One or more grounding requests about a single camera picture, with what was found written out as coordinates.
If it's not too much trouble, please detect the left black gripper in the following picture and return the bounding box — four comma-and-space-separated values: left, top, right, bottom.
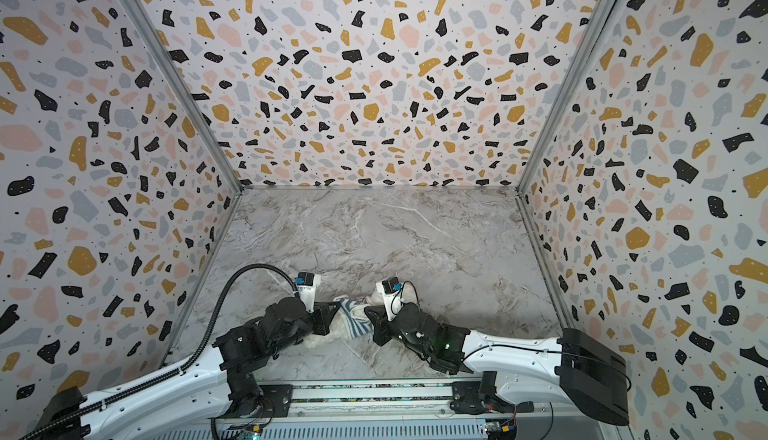
275, 298, 345, 356

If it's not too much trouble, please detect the white fluffy teddy bear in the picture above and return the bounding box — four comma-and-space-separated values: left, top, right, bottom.
303, 299, 374, 348

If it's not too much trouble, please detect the blue white striped knit sweater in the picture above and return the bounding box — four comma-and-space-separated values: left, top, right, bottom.
330, 296, 373, 339

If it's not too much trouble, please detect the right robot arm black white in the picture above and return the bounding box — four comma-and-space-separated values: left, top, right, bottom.
364, 302, 631, 426

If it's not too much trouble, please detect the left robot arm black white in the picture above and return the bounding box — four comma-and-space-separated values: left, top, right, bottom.
27, 296, 341, 439

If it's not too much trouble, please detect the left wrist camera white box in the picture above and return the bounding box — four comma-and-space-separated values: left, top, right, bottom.
295, 272, 322, 313

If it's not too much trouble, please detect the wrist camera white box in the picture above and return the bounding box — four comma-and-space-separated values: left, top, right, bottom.
376, 277, 403, 321
295, 272, 322, 313

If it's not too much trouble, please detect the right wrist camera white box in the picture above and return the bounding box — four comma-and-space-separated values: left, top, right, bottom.
376, 277, 403, 321

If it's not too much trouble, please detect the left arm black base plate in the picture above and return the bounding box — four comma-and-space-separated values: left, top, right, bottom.
216, 384, 294, 420

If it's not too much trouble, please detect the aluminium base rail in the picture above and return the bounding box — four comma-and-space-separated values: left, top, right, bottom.
107, 375, 631, 440

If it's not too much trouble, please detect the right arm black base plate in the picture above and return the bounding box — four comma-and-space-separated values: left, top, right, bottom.
449, 381, 534, 415

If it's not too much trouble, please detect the right thin black cable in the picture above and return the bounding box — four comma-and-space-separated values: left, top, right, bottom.
515, 403, 557, 440

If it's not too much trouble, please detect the left black corrugated cable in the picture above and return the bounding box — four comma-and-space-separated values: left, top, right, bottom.
17, 263, 300, 440

